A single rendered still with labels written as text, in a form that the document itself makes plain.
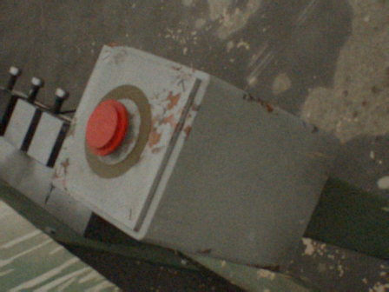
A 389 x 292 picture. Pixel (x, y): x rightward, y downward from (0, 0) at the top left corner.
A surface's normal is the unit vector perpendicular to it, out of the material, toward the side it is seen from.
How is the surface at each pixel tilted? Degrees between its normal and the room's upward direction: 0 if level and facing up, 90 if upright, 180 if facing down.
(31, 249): 55
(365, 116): 0
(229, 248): 90
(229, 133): 90
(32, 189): 0
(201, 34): 0
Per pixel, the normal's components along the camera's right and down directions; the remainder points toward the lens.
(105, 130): -0.66, -0.25
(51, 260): -0.07, -0.90
